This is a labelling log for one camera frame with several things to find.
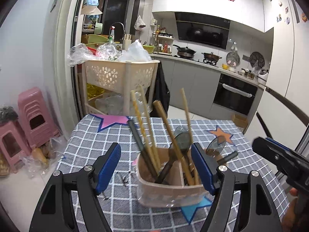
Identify black range hood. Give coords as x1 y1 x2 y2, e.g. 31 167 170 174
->
175 12 230 49

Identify black hanging bag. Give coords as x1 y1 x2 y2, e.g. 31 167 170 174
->
152 62 170 115

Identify checkered blue tablecloth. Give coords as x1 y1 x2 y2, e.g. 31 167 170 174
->
56 114 289 231

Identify beige utensil caddy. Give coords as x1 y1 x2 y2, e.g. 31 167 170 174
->
136 155 208 208

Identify black built-in oven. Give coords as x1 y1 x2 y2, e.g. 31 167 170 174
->
214 74 258 115

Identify pink stool short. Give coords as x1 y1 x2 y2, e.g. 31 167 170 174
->
0 120 31 173

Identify light wooden chopstick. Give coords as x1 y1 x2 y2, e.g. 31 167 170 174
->
180 88 199 185

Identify beige basket trolley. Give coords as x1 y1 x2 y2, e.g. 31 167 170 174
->
82 60 159 116

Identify long brown chopstick pair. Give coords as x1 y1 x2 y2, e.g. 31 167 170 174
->
153 101 195 185

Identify dark spoon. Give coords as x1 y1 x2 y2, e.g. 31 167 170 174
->
154 126 193 184
206 136 238 165

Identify person right hand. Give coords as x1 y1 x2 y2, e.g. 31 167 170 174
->
281 188 308 231

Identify black wok on stove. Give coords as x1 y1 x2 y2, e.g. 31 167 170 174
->
173 44 196 59

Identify green colander basket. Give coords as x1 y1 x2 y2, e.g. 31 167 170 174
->
143 45 155 54

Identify cardboard box on floor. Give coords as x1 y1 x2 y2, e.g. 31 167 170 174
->
232 114 248 129

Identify pink stool tall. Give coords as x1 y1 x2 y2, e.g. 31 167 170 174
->
17 87 60 149

